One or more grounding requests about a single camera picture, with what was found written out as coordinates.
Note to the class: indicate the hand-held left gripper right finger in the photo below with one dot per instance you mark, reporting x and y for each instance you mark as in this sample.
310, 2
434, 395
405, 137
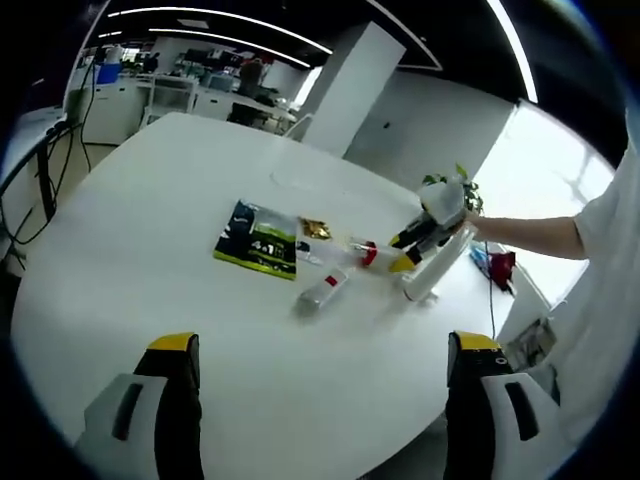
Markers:
470, 400

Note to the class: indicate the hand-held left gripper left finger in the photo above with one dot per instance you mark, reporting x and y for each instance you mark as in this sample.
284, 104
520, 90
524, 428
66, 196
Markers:
177, 400

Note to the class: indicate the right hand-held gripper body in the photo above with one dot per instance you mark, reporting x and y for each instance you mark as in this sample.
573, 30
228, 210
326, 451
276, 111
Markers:
445, 202

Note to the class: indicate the white skincare cream tube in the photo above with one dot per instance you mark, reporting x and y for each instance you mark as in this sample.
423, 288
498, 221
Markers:
437, 267

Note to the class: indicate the small red-label skincare bottle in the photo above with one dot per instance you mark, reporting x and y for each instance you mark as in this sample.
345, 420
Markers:
320, 295

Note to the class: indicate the blue storage box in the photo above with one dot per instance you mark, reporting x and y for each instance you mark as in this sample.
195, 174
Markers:
108, 72

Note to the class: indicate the green potted plant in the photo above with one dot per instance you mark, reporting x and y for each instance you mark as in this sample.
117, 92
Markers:
472, 197

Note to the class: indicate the blue packet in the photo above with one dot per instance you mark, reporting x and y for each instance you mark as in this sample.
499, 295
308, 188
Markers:
477, 257

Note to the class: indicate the red cloth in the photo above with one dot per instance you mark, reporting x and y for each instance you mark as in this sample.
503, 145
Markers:
502, 267

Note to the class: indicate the gold foil sachet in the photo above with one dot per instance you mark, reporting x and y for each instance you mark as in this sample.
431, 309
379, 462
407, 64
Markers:
315, 227

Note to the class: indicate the green and black sachet packet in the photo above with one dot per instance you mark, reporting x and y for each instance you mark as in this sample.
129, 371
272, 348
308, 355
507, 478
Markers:
255, 240

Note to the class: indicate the person in white shirt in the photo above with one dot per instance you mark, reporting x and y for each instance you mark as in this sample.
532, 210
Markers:
605, 280

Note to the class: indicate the ceiling light strip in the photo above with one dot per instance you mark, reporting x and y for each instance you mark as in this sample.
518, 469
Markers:
225, 22
240, 42

